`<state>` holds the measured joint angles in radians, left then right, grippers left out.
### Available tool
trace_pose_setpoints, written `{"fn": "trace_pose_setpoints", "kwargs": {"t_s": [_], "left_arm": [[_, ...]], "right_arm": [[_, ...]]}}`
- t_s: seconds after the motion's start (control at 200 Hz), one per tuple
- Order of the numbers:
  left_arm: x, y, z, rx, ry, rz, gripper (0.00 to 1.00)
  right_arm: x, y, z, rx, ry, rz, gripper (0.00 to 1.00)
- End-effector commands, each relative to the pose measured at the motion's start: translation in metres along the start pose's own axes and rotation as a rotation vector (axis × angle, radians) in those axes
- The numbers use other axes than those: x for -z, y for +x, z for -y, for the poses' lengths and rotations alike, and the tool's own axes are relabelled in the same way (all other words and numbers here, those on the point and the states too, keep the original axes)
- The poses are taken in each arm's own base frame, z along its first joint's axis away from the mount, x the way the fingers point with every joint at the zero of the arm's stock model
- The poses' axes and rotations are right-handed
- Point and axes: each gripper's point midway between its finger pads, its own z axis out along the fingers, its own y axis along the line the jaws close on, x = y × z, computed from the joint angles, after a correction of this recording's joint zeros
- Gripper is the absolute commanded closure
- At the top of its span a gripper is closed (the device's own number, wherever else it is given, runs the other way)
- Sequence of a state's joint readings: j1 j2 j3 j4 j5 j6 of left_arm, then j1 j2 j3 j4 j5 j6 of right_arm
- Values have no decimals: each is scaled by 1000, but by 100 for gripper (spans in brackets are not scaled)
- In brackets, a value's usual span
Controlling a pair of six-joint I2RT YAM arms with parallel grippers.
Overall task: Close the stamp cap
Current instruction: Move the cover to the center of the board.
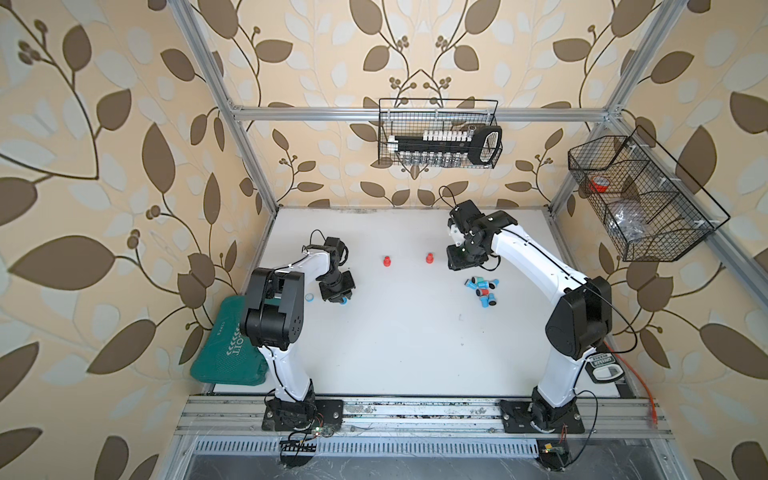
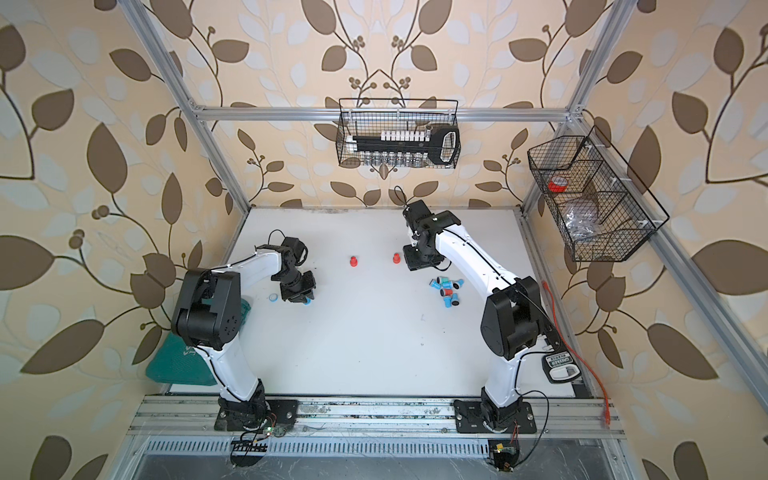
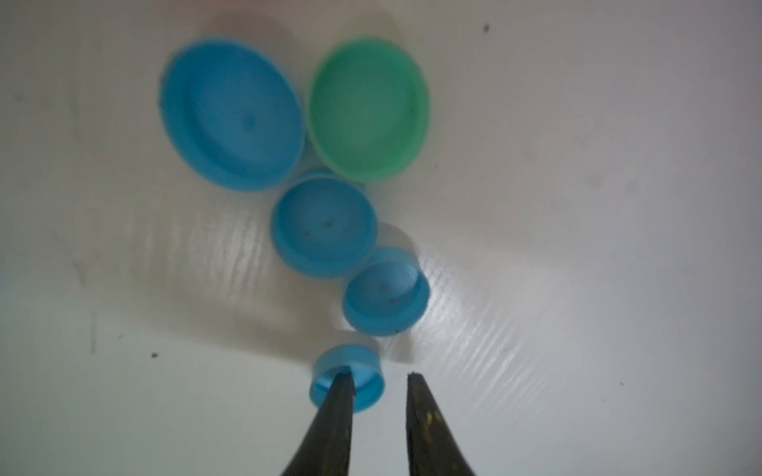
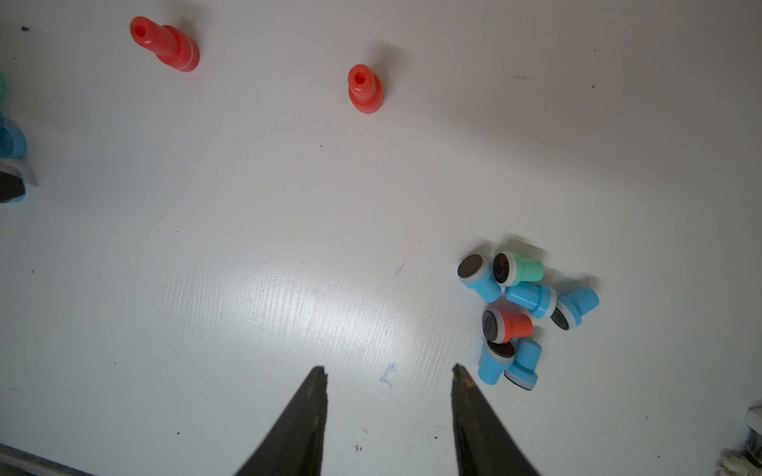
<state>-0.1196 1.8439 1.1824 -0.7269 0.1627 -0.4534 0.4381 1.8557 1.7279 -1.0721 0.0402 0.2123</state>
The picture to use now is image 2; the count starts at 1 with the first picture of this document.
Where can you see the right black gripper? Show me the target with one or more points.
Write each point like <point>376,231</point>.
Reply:
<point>413,263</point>

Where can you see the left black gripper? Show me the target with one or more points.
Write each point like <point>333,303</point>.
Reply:
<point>305,293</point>

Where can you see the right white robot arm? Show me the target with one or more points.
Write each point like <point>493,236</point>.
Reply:
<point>513,323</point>

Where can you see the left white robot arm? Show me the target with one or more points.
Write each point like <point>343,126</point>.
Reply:
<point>208,312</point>

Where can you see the blue stamp front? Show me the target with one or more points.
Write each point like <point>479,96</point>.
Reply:
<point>451,301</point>

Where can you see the black white tool in basket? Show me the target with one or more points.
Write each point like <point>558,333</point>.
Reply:
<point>439,146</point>

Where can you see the green cloth bag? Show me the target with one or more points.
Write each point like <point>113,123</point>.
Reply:
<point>203,365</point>

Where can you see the red tape roll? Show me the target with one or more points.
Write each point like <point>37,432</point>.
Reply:
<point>557,184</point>

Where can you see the clear plastic bag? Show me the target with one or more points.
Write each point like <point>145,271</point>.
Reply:
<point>582,219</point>

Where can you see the handheld label device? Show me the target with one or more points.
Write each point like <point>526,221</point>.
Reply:
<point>560,367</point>

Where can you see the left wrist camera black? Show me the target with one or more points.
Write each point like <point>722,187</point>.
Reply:
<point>297,249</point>

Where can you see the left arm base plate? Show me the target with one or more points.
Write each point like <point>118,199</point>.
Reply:
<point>257,415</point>

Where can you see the black wire basket back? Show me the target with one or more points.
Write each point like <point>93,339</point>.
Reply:
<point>368,115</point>

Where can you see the black wire basket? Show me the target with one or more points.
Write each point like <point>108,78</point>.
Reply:
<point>629,212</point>
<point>368,115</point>

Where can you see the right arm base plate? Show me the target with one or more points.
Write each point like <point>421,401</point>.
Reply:
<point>483,417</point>

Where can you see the black wire basket right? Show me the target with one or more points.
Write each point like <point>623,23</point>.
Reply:
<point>629,212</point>

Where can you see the aluminium rail front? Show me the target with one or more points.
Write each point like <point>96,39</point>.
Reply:
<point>348,417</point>

